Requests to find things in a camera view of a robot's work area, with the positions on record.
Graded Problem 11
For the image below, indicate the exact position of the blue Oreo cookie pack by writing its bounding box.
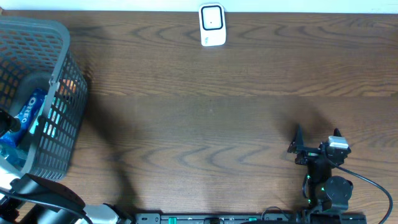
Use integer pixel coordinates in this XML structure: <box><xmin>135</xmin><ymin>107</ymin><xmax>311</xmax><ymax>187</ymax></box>
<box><xmin>1</xmin><ymin>88</ymin><xmax>47</xmax><ymax>147</ymax></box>

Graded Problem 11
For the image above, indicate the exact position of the grey plastic shopping basket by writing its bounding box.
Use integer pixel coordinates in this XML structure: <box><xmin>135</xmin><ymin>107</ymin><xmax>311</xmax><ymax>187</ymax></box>
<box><xmin>1</xmin><ymin>16</ymin><xmax>88</xmax><ymax>180</ymax></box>

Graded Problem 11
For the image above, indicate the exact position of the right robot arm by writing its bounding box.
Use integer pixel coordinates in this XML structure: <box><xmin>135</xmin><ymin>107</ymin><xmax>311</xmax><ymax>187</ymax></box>
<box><xmin>287</xmin><ymin>126</ymin><xmax>353</xmax><ymax>223</ymax></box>

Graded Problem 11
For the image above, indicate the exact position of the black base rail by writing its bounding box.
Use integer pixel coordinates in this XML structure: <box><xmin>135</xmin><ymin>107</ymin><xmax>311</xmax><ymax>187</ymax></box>
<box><xmin>134</xmin><ymin>212</ymin><xmax>367</xmax><ymax>224</ymax></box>

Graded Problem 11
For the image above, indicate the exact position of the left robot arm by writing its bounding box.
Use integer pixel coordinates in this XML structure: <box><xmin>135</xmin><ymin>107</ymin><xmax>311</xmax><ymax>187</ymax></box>
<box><xmin>1</xmin><ymin>174</ymin><xmax>136</xmax><ymax>223</ymax></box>

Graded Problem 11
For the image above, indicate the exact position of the teal mouthwash bottle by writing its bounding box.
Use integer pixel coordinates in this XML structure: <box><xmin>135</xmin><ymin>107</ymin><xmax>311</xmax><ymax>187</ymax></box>
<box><xmin>1</xmin><ymin>144</ymin><xmax>27</xmax><ymax>168</ymax></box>

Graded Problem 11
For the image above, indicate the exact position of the mint green wipes pack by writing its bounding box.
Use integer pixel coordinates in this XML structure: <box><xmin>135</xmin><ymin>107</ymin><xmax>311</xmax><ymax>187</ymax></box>
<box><xmin>29</xmin><ymin>97</ymin><xmax>67</xmax><ymax>138</ymax></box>

